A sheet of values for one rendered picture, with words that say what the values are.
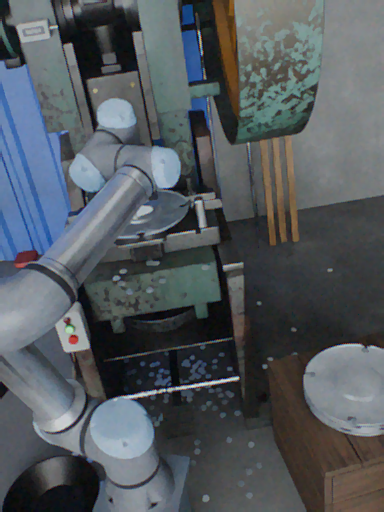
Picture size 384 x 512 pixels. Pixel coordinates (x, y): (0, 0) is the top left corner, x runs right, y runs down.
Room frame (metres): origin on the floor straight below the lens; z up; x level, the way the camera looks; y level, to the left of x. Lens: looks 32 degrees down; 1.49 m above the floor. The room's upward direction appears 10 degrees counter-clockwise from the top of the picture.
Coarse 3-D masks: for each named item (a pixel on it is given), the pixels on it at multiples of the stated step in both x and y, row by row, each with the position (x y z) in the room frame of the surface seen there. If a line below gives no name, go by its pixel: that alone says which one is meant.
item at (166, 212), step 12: (156, 192) 1.55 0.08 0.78; (168, 192) 1.53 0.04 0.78; (144, 204) 1.46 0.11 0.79; (156, 204) 1.45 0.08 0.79; (168, 204) 1.45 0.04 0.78; (180, 204) 1.44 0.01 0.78; (144, 216) 1.38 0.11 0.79; (156, 216) 1.38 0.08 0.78; (168, 216) 1.37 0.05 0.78; (180, 216) 1.36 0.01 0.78; (132, 228) 1.33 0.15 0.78; (144, 228) 1.32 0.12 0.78; (156, 228) 1.31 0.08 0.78
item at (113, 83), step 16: (96, 64) 1.56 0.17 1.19; (112, 64) 1.52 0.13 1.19; (128, 64) 1.54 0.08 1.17; (96, 80) 1.47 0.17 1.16; (112, 80) 1.47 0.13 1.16; (128, 80) 1.47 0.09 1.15; (96, 96) 1.46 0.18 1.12; (112, 96) 1.47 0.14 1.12; (128, 96) 1.47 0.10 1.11; (96, 112) 1.46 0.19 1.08; (144, 112) 1.47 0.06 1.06; (144, 128) 1.47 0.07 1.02; (144, 144) 1.46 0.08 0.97
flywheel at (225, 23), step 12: (228, 0) 1.50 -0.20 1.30; (216, 12) 1.83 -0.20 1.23; (228, 12) 1.52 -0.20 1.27; (216, 24) 1.82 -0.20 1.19; (228, 24) 1.79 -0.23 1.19; (216, 36) 1.84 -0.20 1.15; (228, 36) 1.78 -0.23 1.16; (228, 48) 1.76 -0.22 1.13; (228, 60) 1.73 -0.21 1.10; (228, 72) 1.70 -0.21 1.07; (228, 84) 1.67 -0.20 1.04
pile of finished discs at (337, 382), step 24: (312, 360) 1.11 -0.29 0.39; (336, 360) 1.10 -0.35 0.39; (360, 360) 1.08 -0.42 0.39; (312, 384) 1.02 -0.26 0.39; (336, 384) 1.01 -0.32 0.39; (360, 384) 0.99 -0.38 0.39; (312, 408) 0.96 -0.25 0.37; (336, 408) 0.93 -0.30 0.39; (360, 408) 0.92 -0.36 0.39; (360, 432) 0.87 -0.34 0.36
